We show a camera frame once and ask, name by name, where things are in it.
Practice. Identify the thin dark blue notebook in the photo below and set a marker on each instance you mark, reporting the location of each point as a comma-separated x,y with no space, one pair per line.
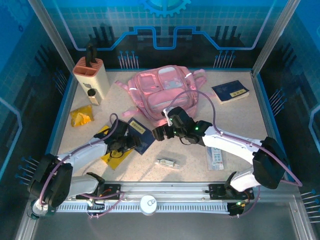
146,135

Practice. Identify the yellow booklet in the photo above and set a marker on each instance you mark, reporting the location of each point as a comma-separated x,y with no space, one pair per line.
115,161

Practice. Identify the small clear plastic packet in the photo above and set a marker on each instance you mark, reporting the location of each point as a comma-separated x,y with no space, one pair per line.
166,162

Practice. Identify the clear ruler set pack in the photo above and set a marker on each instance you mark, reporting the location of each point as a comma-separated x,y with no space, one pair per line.
215,160

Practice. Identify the pink school backpack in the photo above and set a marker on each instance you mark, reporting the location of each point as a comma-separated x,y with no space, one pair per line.
160,87

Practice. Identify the thick dark blue book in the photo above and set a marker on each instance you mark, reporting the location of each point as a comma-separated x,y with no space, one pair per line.
228,91

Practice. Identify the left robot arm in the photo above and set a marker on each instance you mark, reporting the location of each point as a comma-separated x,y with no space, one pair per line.
82,152

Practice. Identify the yellow snack bag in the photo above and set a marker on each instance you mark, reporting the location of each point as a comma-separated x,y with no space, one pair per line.
81,117

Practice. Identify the small bottle with black cap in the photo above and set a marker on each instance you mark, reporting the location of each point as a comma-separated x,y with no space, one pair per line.
94,98

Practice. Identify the white round cap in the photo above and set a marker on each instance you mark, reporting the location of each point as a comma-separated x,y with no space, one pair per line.
148,203

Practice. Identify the beige knife block, orange top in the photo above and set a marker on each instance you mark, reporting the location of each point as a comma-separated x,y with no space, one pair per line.
98,80

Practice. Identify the grey metal panel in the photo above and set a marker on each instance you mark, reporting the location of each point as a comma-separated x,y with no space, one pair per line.
162,227

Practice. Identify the green alarm clock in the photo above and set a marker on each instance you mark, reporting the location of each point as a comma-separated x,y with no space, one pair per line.
37,212

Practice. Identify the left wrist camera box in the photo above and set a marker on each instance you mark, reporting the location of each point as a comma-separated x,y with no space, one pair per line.
121,127

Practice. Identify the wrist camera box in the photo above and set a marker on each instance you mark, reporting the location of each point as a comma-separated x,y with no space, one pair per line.
121,127
178,115

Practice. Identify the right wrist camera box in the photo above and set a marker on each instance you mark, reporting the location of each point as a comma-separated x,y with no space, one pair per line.
178,115

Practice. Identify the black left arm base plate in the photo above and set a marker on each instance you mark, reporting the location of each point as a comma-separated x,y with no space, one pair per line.
112,191

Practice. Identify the aluminium mounting rail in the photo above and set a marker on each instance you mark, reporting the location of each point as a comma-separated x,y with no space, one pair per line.
162,187

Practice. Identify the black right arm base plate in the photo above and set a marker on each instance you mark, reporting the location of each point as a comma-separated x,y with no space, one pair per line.
217,191

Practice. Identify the aluminium frame post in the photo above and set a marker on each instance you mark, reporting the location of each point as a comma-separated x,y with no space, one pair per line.
277,32
50,32

